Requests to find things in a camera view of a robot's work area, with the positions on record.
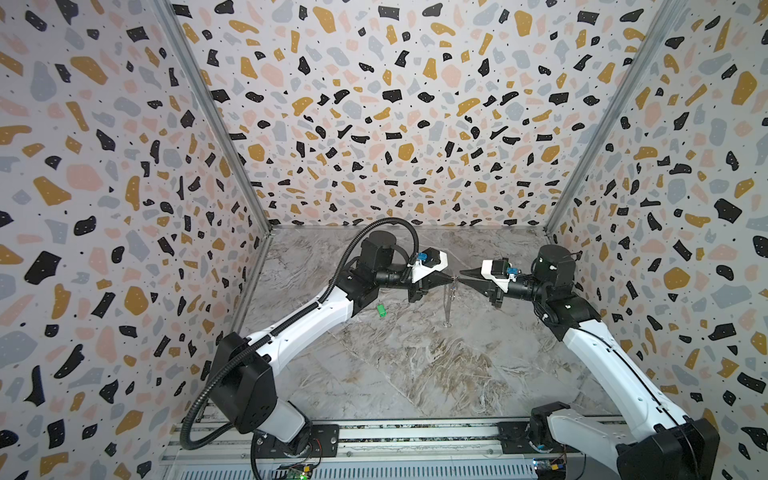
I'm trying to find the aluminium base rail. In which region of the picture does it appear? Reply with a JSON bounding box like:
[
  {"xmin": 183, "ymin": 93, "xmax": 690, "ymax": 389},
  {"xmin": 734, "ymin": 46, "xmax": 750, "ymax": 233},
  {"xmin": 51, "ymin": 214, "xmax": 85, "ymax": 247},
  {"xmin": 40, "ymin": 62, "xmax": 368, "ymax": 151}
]
[{"xmin": 151, "ymin": 417, "xmax": 618, "ymax": 479}]

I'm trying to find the right electronics board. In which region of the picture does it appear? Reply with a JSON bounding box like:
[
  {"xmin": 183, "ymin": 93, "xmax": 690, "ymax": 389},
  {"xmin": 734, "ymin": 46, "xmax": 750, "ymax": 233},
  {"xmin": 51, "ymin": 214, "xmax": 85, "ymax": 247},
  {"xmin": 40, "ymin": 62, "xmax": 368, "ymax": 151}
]
[{"xmin": 532, "ymin": 457, "xmax": 567, "ymax": 480}]

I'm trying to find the aluminium corner post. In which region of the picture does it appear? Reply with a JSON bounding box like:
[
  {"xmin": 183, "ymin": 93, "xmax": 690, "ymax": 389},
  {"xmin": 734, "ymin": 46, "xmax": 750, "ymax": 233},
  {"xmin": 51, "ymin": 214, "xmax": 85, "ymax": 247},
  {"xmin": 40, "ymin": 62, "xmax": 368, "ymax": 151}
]
[
  {"xmin": 544, "ymin": 0, "xmax": 687, "ymax": 238},
  {"xmin": 150, "ymin": 0, "xmax": 272, "ymax": 234}
]

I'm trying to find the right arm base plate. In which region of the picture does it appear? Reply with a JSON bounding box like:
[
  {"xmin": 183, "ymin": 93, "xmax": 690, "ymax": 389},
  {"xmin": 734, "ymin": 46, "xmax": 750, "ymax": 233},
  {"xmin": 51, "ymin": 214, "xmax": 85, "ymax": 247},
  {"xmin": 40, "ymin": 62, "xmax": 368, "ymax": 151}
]
[{"xmin": 496, "ymin": 420, "xmax": 579, "ymax": 455}]

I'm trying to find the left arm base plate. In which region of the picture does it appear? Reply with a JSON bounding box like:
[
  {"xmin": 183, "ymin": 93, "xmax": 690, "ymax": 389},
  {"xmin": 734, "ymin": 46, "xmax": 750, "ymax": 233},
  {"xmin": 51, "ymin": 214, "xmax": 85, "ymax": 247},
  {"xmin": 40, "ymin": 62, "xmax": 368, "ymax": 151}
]
[{"xmin": 256, "ymin": 424, "xmax": 340, "ymax": 461}]

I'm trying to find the electronics board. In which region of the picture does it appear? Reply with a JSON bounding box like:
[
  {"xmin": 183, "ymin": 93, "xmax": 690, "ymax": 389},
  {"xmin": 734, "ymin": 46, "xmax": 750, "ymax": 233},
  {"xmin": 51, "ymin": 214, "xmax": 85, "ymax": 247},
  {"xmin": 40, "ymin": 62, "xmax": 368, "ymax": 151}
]
[
  {"xmin": 280, "ymin": 463, "xmax": 316, "ymax": 480},
  {"xmin": 532, "ymin": 457, "xmax": 567, "ymax": 480}
]

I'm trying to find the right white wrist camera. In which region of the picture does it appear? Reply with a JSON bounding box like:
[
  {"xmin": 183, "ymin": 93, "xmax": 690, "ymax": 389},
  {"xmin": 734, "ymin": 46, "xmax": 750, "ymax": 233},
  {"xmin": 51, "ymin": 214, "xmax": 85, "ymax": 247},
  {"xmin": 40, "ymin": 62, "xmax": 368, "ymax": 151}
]
[{"xmin": 480, "ymin": 258, "xmax": 520, "ymax": 293}]

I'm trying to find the left aluminium corner post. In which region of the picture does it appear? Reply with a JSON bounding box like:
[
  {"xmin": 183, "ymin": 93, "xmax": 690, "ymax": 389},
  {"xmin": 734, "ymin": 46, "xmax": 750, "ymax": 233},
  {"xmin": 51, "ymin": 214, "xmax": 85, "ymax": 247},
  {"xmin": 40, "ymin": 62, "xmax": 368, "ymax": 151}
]
[{"xmin": 150, "ymin": 0, "xmax": 272, "ymax": 234}]

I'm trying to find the left black corrugated cable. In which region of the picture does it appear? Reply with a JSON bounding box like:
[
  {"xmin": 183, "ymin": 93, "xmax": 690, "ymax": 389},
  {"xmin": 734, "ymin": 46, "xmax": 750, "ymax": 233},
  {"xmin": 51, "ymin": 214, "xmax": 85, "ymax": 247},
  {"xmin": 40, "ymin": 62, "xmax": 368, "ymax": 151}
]
[{"xmin": 178, "ymin": 217, "xmax": 420, "ymax": 451}]

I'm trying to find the left electronics board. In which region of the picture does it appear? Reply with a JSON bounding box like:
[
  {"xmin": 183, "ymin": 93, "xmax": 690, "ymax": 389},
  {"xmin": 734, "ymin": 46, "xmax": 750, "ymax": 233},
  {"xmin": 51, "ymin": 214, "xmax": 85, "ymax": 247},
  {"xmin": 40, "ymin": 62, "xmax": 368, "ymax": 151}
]
[{"xmin": 280, "ymin": 463, "xmax": 316, "ymax": 480}]

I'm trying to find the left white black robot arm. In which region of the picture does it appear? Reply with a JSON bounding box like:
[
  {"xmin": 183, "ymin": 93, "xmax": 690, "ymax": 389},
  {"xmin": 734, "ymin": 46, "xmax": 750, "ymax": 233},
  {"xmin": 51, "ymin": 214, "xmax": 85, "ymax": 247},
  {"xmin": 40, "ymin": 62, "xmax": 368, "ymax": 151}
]
[{"xmin": 203, "ymin": 229, "xmax": 452, "ymax": 454}]

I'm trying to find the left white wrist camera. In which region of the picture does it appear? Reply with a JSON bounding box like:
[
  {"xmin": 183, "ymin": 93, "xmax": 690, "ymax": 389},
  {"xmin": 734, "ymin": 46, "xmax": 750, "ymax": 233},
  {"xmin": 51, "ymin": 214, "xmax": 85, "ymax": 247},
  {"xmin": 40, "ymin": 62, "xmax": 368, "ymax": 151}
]
[{"xmin": 411, "ymin": 248, "xmax": 448, "ymax": 283}]

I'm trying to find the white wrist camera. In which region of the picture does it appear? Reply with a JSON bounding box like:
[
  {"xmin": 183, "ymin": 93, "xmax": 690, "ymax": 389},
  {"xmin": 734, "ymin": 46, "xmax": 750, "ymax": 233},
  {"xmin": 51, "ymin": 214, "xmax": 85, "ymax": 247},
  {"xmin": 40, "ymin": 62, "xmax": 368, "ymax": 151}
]
[
  {"xmin": 411, "ymin": 248, "xmax": 448, "ymax": 283},
  {"xmin": 480, "ymin": 258, "xmax": 520, "ymax": 293}
]

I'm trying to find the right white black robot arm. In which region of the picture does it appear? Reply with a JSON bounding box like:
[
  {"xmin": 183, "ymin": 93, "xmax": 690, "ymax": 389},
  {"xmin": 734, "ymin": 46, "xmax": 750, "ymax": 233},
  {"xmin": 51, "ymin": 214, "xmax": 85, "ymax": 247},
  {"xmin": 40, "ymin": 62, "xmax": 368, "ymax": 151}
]
[{"xmin": 459, "ymin": 244, "xmax": 720, "ymax": 479}]

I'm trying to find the right aluminium corner post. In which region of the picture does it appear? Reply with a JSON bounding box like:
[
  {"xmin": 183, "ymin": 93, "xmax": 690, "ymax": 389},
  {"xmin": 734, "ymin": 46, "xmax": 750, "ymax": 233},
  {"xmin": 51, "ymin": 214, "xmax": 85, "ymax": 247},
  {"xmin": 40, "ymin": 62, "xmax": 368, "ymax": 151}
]
[{"xmin": 544, "ymin": 0, "xmax": 687, "ymax": 238}]

